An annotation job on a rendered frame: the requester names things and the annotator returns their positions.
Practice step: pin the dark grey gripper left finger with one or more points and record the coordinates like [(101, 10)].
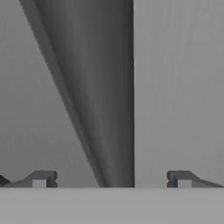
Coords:
[(43, 176)]

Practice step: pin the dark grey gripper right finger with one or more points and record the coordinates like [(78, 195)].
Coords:
[(180, 176)]

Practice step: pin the grey steel fridge door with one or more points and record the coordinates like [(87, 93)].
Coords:
[(180, 87)]

